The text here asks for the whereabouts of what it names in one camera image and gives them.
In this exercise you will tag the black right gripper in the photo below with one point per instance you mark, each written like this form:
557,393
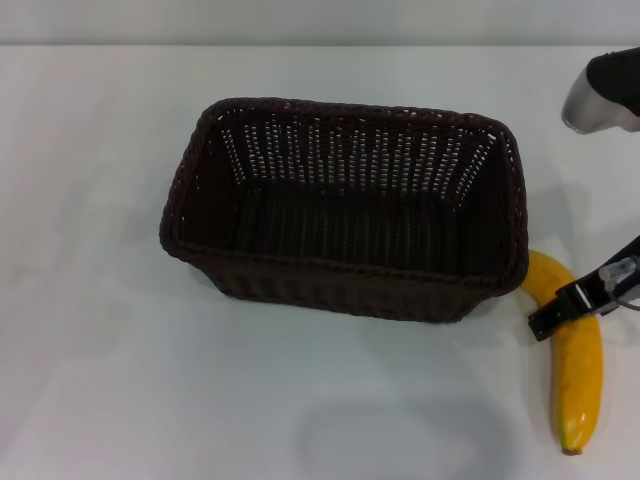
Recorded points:
615,280

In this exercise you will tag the dark brown woven basket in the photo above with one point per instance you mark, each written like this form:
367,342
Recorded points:
350,235

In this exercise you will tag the yellow banana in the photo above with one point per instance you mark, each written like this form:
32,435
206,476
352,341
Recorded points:
575,380

